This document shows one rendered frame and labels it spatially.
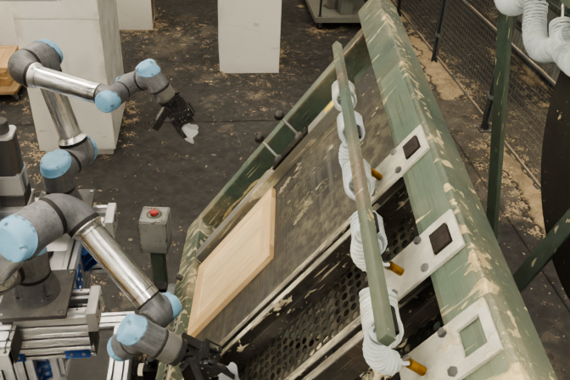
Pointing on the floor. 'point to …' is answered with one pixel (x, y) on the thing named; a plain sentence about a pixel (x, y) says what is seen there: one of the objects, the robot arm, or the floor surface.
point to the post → (159, 267)
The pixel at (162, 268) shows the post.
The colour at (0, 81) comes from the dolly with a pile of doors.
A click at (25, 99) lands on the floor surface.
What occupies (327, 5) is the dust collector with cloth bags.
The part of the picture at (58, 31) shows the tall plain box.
